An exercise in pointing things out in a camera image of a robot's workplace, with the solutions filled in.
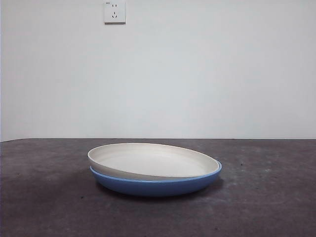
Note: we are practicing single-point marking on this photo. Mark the blue round plate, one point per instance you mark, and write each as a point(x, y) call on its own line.
point(158, 188)

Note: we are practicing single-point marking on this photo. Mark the white wall power socket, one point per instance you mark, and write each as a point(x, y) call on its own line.
point(114, 12)

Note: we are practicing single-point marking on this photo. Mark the white round plate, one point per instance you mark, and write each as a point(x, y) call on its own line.
point(148, 161)

